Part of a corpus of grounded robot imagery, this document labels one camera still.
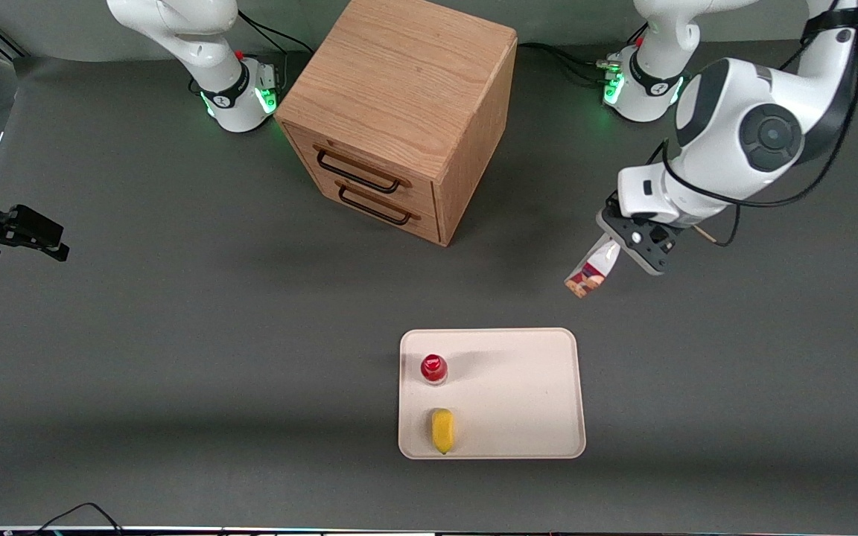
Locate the wooden two-drawer cabinet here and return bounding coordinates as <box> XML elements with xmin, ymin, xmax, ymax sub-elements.
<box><xmin>274</xmin><ymin>0</ymin><xmax>519</xmax><ymax>248</ymax></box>

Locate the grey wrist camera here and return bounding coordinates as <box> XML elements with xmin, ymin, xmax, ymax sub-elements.
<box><xmin>597</xmin><ymin>211</ymin><xmax>681</xmax><ymax>277</ymax></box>

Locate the short black drawer handle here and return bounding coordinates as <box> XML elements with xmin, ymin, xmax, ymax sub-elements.
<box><xmin>336</xmin><ymin>182</ymin><xmax>419</xmax><ymax>227</ymax></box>

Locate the black base cable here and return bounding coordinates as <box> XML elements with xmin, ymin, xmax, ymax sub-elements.
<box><xmin>517</xmin><ymin>41</ymin><xmax>623</xmax><ymax>87</ymax></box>
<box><xmin>238</xmin><ymin>9</ymin><xmax>317</xmax><ymax>57</ymax></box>

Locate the black right base cable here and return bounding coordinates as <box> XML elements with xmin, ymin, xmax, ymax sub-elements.
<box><xmin>238</xmin><ymin>9</ymin><xmax>317</xmax><ymax>57</ymax></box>

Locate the yellow toy banana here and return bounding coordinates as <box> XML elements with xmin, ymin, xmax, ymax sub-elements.
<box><xmin>430</xmin><ymin>408</ymin><xmax>457</xmax><ymax>456</ymax></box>

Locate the beige plastic tray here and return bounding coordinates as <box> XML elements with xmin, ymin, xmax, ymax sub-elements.
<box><xmin>398</xmin><ymin>328</ymin><xmax>587</xmax><ymax>460</ymax></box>

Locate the long black drawer handle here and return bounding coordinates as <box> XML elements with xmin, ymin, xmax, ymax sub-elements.
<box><xmin>315</xmin><ymin>145</ymin><xmax>410</xmax><ymax>195</ymax></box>

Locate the black left base cable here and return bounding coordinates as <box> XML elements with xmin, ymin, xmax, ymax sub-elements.
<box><xmin>517</xmin><ymin>41</ymin><xmax>623</xmax><ymax>87</ymax></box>

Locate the thin black table-edge cable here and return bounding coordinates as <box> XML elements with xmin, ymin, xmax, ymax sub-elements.
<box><xmin>27</xmin><ymin>502</ymin><xmax>126</xmax><ymax>535</ymax></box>

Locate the black metal rail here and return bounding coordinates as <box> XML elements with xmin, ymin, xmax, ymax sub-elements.
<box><xmin>0</xmin><ymin>21</ymin><xmax>31</xmax><ymax>62</ymax></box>

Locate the red cookie box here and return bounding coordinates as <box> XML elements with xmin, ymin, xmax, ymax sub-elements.
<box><xmin>565</xmin><ymin>234</ymin><xmax>622</xmax><ymax>299</ymax></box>

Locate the red capped bottle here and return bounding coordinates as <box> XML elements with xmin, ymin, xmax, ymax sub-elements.
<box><xmin>420</xmin><ymin>354</ymin><xmax>450</xmax><ymax>386</ymax></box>

